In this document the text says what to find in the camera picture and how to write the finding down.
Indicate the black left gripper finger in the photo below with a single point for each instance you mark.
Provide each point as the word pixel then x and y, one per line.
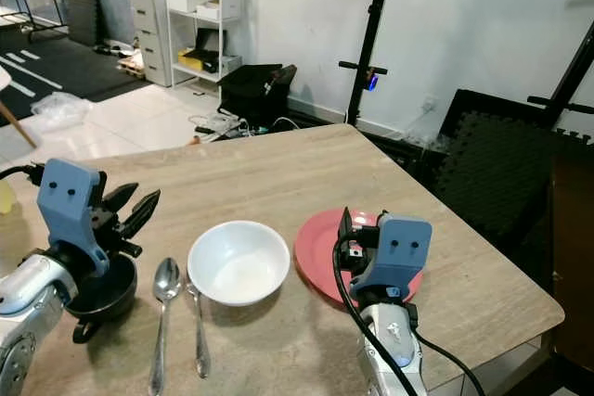
pixel 141 212
pixel 119 198

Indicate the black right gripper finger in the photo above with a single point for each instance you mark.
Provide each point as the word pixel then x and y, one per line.
pixel 345 229

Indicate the white ceramic bowl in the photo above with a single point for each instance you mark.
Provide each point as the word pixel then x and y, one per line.
pixel 238 271

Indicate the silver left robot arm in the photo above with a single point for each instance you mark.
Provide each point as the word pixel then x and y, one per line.
pixel 37 359

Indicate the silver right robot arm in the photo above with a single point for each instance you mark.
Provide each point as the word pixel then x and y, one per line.
pixel 392 350

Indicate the pink round plate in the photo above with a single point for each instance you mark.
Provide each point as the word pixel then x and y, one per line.
pixel 316 248

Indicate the steel spoon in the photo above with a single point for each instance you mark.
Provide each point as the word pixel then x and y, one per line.
pixel 165 277

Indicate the light wood-grain table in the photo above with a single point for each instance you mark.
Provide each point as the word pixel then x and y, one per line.
pixel 288 173

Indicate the clear plastic bag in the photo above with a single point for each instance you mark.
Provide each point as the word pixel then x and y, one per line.
pixel 60 113

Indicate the yellow soda plastic bottle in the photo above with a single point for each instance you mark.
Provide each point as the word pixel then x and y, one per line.
pixel 6 199

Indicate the white table with wooden leg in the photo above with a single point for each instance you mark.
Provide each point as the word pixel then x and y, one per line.
pixel 19 125

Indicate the wooden pallet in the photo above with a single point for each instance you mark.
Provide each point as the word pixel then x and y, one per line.
pixel 131 68

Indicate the slim steel fork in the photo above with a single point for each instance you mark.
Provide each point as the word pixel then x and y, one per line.
pixel 200 331

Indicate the black floor mat white lines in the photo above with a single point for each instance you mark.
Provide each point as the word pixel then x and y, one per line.
pixel 74 67

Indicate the black foam puzzle mat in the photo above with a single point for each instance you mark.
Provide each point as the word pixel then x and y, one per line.
pixel 492 164

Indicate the small glowing tracker device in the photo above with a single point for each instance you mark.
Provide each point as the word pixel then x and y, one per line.
pixel 372 82

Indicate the yellow box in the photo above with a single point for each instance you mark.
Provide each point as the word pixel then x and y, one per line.
pixel 191 60

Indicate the white drawer unit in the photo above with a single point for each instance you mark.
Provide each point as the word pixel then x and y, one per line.
pixel 148 39

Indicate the black bag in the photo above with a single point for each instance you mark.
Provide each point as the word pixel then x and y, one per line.
pixel 255 92

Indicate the white metal shelf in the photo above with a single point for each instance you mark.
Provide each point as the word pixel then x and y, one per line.
pixel 202 20

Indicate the black pole stand with device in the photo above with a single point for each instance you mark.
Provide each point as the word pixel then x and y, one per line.
pixel 373 25

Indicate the plain black pole stand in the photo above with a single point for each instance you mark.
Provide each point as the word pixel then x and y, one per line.
pixel 571 81

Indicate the light blue right wrist camera mount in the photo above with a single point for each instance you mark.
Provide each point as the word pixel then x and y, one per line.
pixel 399 252

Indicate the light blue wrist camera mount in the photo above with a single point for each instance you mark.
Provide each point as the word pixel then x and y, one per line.
pixel 399 252
pixel 67 206

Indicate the light blue left wrist camera mount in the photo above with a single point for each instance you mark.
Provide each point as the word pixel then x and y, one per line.
pixel 67 206

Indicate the white wall outlet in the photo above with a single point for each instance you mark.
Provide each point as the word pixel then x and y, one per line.
pixel 429 103

